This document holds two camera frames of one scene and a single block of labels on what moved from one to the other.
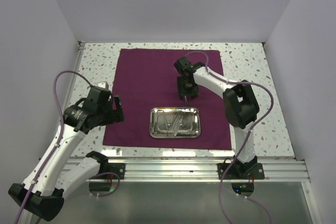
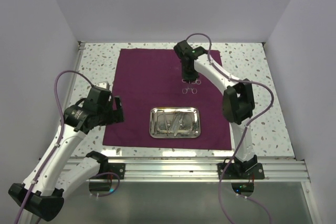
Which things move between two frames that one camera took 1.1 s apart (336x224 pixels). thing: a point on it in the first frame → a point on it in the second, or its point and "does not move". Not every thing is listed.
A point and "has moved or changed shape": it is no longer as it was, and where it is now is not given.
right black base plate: (241, 171) does not move
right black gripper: (193, 93) → (187, 77)
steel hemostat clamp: (186, 102) has moved or changed shape
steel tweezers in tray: (179, 117) does not move
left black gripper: (115, 115) does not move
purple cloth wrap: (147, 78) does not move
